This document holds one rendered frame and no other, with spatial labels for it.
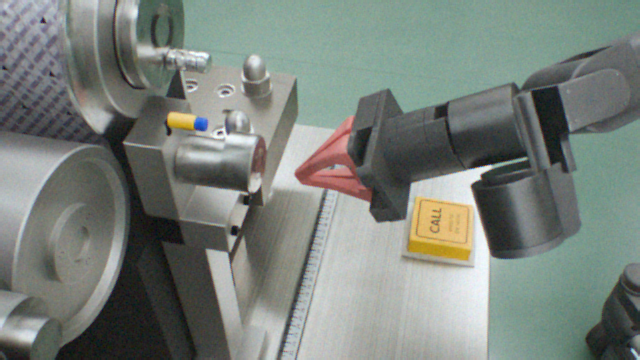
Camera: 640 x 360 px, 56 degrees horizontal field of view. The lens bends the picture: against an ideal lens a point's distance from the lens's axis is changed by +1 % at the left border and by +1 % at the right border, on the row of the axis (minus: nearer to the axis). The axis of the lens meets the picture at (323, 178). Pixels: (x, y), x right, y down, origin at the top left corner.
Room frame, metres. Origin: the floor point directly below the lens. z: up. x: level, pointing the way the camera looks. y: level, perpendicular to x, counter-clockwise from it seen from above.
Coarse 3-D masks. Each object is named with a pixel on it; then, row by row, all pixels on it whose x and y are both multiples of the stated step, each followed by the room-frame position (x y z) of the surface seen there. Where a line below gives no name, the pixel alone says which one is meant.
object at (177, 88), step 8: (176, 72) 0.39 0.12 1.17; (176, 80) 0.39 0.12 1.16; (184, 80) 0.40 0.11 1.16; (168, 88) 0.40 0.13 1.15; (176, 88) 0.39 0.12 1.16; (184, 88) 0.39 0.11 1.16; (168, 96) 0.40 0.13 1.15; (176, 96) 0.40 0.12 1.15; (184, 96) 0.39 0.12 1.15; (112, 144) 0.41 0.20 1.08; (120, 144) 0.41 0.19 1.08; (120, 152) 0.41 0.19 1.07; (120, 160) 0.41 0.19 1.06; (128, 168) 0.41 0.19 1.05; (128, 176) 0.41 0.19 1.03; (128, 184) 0.41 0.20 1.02
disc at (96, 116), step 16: (64, 0) 0.28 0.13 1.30; (80, 0) 0.29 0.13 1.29; (64, 16) 0.28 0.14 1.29; (80, 16) 0.29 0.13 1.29; (64, 32) 0.27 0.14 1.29; (80, 32) 0.28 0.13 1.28; (64, 48) 0.27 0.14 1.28; (80, 48) 0.28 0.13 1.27; (64, 64) 0.27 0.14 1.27; (80, 64) 0.28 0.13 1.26; (64, 80) 0.27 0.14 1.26; (80, 80) 0.27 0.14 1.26; (80, 96) 0.27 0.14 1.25; (96, 96) 0.28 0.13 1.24; (80, 112) 0.26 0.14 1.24; (96, 112) 0.27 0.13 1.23; (96, 128) 0.27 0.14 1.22; (112, 128) 0.28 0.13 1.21; (128, 128) 0.30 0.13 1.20
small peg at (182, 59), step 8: (176, 48) 0.33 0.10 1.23; (168, 56) 0.33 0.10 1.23; (176, 56) 0.33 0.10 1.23; (184, 56) 0.33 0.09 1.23; (192, 56) 0.33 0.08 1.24; (200, 56) 0.32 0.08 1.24; (208, 56) 0.33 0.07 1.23; (168, 64) 0.32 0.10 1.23; (176, 64) 0.32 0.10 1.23; (184, 64) 0.32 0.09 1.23; (192, 64) 0.32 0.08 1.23; (200, 64) 0.32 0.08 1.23; (208, 64) 0.32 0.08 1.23; (200, 72) 0.32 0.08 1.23; (208, 72) 0.32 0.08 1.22
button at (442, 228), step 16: (416, 208) 0.46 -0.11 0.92; (432, 208) 0.46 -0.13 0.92; (448, 208) 0.46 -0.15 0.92; (464, 208) 0.46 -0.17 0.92; (416, 224) 0.44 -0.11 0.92; (432, 224) 0.44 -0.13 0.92; (448, 224) 0.44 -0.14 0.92; (464, 224) 0.44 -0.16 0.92; (416, 240) 0.42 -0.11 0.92; (432, 240) 0.42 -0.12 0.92; (448, 240) 0.42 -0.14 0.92; (464, 240) 0.42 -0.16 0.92; (448, 256) 0.41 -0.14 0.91; (464, 256) 0.40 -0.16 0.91
